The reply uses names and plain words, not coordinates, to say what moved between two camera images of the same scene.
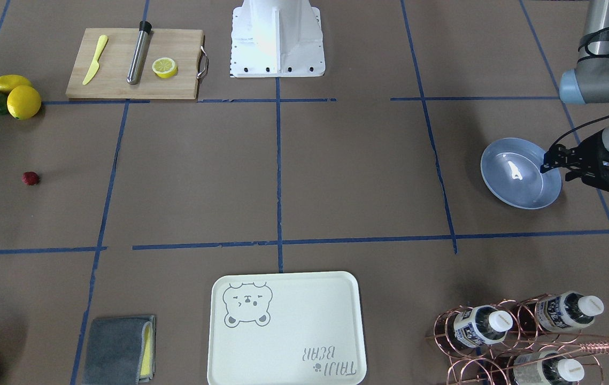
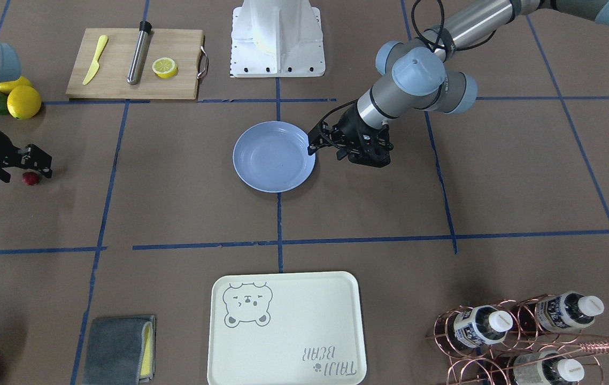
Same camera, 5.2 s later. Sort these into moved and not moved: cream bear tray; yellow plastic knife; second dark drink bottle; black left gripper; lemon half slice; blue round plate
Moved: black left gripper; blue round plate
Not moved: second dark drink bottle; yellow plastic knife; lemon half slice; cream bear tray
